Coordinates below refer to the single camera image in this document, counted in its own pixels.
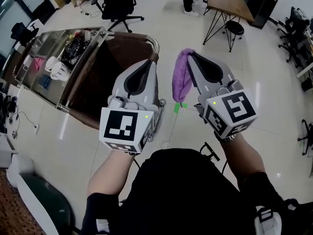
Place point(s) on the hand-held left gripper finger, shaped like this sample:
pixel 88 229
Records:
pixel 122 79
pixel 152 87

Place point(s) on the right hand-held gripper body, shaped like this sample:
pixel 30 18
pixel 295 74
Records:
pixel 232 111

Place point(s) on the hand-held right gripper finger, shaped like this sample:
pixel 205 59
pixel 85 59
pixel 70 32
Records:
pixel 199 82
pixel 226 70

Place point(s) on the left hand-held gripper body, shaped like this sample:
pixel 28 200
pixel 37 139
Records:
pixel 119 126

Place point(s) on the purple cloth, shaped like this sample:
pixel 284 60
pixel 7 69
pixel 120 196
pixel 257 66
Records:
pixel 181 77

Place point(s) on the person's left forearm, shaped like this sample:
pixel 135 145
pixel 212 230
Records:
pixel 110 170

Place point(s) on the person's right forearm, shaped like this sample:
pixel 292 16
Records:
pixel 242 158

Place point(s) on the brown fabric cart bag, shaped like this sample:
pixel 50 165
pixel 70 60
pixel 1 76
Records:
pixel 97 87

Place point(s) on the stainless steel cart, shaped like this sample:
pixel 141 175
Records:
pixel 49 43

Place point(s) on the silver wristwatch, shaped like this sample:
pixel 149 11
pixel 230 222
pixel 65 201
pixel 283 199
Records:
pixel 230 138

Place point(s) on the green floor tape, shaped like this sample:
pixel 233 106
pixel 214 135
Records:
pixel 179 107

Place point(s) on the black round stool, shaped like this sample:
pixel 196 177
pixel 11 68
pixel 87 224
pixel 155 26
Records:
pixel 234 28

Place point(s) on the black plastic bag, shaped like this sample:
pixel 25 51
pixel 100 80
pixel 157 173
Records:
pixel 72 50

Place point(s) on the white cup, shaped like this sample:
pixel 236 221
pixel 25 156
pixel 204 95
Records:
pixel 59 71
pixel 51 63

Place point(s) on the wooden table with metal legs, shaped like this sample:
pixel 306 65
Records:
pixel 227 1

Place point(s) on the black cabinet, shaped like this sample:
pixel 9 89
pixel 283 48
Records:
pixel 262 4

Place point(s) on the blue packet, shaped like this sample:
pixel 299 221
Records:
pixel 46 81

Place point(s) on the black chair base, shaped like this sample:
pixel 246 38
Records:
pixel 306 136

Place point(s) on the black mesh office chair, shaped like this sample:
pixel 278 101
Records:
pixel 294 30

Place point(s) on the small black stool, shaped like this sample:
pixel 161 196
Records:
pixel 96 2

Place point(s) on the pink rag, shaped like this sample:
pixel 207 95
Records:
pixel 38 63

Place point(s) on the person's black clothing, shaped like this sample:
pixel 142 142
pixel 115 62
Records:
pixel 176 192

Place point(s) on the white mug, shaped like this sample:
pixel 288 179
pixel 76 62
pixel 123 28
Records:
pixel 27 62

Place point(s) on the white and green tub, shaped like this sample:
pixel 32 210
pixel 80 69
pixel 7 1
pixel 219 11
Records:
pixel 41 195

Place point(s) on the black chair with headrest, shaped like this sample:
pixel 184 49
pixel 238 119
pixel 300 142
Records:
pixel 22 32

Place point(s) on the white waist-worn device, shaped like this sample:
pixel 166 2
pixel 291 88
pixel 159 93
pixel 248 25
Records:
pixel 267 220

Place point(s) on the brown perforated mat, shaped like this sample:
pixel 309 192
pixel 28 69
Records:
pixel 14 209

